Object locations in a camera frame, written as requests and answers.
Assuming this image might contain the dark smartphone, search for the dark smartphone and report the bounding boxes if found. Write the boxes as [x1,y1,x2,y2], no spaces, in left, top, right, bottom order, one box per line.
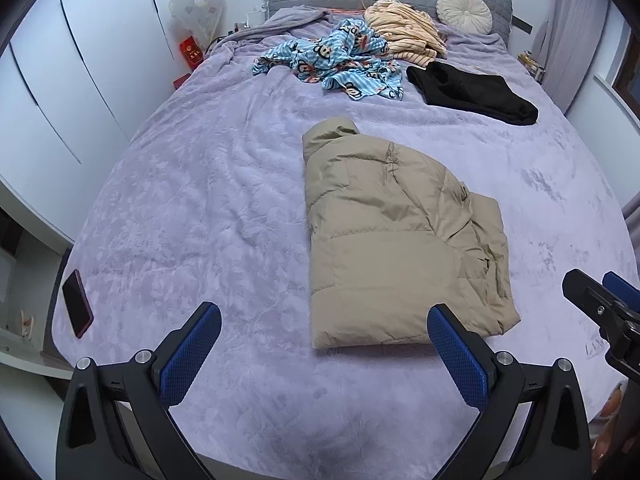
[61,269,95,338]

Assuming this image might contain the purple fleece blanket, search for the purple fleece blanket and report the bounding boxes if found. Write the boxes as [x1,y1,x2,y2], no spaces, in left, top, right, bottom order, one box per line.
[50,7,640,471]

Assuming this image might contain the blue monkey print cloth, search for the blue monkey print cloth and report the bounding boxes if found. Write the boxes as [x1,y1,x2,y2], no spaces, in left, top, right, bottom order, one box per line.
[251,17,405,103]

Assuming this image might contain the black garment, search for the black garment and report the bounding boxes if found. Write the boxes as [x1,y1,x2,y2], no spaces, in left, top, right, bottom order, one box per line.
[406,61,539,126]

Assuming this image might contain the window frame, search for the window frame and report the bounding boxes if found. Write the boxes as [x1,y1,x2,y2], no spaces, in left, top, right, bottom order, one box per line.
[615,45,640,111]

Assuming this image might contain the person's right hand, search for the person's right hand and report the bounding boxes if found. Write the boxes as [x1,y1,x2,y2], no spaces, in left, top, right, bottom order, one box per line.
[597,380,628,443]

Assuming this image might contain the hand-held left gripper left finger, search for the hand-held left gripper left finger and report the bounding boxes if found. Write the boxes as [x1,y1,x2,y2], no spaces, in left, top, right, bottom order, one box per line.
[56,301,223,480]

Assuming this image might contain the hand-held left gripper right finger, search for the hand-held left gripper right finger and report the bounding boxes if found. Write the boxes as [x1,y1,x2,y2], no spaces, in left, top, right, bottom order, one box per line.
[424,302,593,480]

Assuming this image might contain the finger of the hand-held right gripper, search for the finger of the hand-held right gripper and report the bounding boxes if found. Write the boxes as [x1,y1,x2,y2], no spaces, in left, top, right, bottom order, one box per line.
[601,271,640,311]
[561,269,626,331]

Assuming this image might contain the white shelf unit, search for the white shelf unit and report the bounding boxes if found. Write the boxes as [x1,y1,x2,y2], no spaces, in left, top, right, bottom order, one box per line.
[0,205,66,376]

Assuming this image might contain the beige striped garment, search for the beige striped garment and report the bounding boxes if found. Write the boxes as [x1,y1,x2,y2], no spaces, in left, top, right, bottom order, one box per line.
[363,0,449,68]

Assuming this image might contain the beige puffer jacket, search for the beige puffer jacket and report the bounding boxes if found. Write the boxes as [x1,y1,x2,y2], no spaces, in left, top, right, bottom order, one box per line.
[302,116,522,351]

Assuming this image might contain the white standing fan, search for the white standing fan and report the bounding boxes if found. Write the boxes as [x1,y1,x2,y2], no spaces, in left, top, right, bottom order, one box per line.
[167,0,227,46]

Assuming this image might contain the boxes on nightstand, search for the boxes on nightstand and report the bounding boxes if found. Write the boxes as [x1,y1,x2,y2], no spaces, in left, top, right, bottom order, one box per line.
[517,50,547,83]

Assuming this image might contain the lilac curtain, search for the lilac curtain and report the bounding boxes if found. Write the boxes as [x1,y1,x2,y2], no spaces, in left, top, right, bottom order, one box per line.
[532,0,613,113]

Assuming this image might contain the round cream cushion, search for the round cream cushion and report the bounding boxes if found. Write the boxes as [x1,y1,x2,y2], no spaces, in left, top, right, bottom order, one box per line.
[436,0,493,36]

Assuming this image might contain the white wardrobe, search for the white wardrobe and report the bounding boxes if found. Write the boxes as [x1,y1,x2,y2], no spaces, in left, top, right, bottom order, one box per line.
[0,0,181,241]

